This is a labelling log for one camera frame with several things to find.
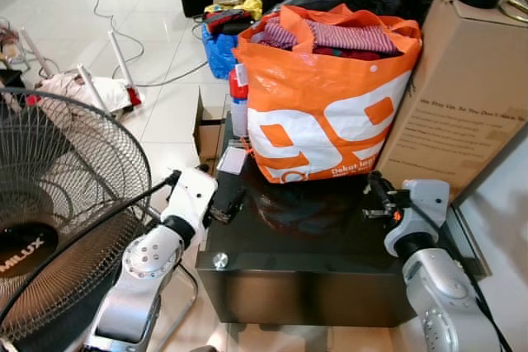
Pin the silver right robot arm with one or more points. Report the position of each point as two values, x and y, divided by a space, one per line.
445 302

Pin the small open cardboard box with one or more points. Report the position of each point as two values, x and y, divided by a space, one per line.
208 133

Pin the striped purple clothes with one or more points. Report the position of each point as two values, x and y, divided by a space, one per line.
346 37

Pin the black glass top table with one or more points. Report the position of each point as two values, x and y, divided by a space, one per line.
305 245

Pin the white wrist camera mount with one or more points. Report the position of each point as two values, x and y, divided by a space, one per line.
191 195
425 204

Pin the red white bottle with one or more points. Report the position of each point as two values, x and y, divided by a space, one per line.
238 100

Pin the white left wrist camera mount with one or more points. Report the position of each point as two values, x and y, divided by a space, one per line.
191 195

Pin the white card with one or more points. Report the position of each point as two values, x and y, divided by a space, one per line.
232 160

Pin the yellow cloth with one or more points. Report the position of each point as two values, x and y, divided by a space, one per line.
247 7

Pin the brown cardboard box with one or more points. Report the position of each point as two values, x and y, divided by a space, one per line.
454 96

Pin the white cloth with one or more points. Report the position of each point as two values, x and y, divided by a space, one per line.
70 92

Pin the orange white shopping bag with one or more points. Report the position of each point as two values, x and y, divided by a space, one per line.
322 113

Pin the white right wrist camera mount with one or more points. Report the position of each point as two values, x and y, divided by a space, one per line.
425 204

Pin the black standing fan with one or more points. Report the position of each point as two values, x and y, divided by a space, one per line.
58 195

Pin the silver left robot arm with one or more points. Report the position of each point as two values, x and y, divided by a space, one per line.
136 286

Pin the silver table bolt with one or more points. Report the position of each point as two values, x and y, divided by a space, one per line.
219 260

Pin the white plastic tube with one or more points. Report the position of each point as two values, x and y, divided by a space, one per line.
121 63
92 88

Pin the red dark clothing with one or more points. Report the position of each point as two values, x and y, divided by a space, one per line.
229 22

